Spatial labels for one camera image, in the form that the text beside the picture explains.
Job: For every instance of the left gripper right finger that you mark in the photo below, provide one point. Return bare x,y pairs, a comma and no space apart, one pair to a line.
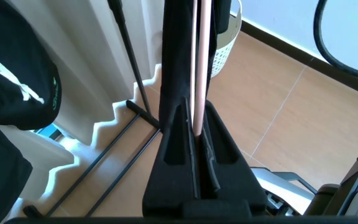
238,186

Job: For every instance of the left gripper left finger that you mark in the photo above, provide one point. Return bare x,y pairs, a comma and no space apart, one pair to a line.
169,186

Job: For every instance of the black garment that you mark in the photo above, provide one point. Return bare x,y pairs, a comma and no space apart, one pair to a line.
176,62

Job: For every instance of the pink clothes hanger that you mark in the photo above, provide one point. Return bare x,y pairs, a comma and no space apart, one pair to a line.
202,62

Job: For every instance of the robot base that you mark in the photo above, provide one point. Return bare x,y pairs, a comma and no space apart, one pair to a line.
291,189

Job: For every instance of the white laundry basket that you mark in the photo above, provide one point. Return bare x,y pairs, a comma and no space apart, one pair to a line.
225,53

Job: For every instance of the black clothes rack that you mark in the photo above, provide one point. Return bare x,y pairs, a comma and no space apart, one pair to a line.
128,46

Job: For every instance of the window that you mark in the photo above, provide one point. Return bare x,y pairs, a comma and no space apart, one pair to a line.
47,132

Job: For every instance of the white curtain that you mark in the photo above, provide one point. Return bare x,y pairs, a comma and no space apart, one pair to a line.
89,46
26,155

